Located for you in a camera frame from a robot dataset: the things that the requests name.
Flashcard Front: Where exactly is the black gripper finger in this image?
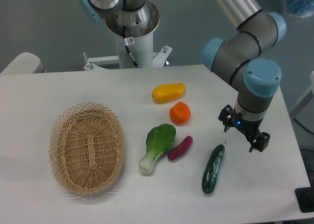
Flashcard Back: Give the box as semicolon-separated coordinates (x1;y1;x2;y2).
218;105;234;132
248;132;270;152

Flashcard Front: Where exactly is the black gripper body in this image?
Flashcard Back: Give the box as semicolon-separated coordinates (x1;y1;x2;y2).
232;105;266;142

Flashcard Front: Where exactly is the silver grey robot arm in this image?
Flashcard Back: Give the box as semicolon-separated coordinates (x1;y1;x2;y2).
79;0;286;152

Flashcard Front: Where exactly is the dark green cucumber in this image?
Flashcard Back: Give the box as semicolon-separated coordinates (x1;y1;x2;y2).
201;141;226;195

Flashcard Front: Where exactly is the orange pumpkin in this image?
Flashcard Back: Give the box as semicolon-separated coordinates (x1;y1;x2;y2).
169;102;191;125

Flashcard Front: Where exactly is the purple sweet potato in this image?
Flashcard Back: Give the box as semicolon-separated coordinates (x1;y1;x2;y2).
167;136;193;161

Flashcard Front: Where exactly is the yellow papaya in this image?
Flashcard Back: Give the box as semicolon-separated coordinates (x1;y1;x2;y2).
152;83;185;103

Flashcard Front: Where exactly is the black device at table edge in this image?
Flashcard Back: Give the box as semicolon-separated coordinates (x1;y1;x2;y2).
295;187;314;213

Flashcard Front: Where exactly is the green bok choy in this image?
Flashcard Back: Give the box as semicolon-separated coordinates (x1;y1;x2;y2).
138;123;176;175

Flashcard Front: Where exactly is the blue plastic bag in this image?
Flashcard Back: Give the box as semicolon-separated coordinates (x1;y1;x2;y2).
281;0;314;18

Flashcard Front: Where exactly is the woven wicker basket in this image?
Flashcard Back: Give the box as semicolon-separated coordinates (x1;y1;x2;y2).
49;102;125;195

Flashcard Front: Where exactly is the white chair back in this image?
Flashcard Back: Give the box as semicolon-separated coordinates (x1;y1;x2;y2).
0;52;47;76

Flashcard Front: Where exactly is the black cable on pedestal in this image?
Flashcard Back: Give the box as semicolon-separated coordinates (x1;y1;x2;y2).
122;26;139;68

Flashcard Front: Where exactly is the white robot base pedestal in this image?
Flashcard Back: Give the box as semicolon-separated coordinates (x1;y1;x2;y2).
84;0;172;71

